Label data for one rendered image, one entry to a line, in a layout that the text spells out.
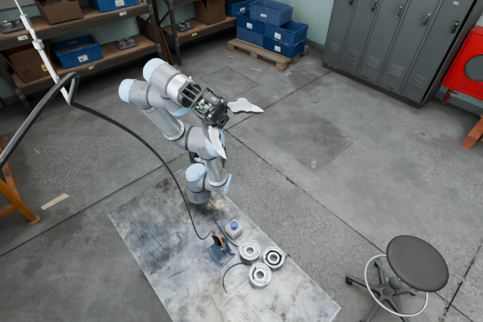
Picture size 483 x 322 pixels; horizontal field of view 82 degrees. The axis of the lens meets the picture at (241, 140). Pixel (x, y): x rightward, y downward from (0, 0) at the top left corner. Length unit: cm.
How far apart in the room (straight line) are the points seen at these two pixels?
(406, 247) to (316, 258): 76
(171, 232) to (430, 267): 148
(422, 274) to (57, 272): 253
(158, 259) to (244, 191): 138
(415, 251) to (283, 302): 92
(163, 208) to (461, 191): 283
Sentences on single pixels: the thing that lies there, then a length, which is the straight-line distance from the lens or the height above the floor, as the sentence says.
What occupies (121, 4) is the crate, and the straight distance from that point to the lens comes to 431.
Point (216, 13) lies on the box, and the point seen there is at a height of 61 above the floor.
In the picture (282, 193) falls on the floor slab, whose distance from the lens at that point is 279.
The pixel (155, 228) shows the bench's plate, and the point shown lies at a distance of 171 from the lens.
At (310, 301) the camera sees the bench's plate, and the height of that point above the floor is 80.
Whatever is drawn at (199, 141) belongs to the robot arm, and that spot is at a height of 141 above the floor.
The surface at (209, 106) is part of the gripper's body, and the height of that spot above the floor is 181.
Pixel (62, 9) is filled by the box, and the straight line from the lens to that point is 407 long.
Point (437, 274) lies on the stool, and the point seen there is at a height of 62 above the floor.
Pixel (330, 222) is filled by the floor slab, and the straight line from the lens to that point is 270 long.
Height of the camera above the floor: 222
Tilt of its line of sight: 43 degrees down
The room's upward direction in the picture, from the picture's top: straight up
